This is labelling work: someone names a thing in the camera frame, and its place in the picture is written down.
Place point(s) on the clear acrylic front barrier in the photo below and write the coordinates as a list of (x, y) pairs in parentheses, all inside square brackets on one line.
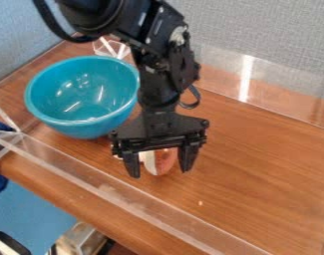
[(150, 212)]

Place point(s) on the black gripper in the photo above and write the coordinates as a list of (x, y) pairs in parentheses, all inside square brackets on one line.
[(154, 131)]

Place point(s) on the clear acrylic corner bracket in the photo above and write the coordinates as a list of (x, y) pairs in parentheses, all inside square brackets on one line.
[(110, 48)]

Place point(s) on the black and white object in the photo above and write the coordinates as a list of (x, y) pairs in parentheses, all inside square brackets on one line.
[(11, 247)]

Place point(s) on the clear acrylic back barrier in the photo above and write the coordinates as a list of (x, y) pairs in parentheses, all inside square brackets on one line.
[(283, 90)]

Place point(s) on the blue bowl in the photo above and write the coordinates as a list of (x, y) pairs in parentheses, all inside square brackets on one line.
[(83, 96)]

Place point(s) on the metal frame under table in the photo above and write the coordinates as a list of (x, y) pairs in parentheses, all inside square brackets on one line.
[(81, 240)]

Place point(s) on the clear acrylic barrier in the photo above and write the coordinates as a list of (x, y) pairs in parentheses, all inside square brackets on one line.
[(150, 212), (283, 90)]

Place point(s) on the brown and white toy mushroom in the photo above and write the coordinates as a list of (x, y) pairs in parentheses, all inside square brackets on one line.
[(158, 161)]

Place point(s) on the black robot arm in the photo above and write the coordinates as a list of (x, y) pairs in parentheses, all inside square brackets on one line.
[(152, 27)]

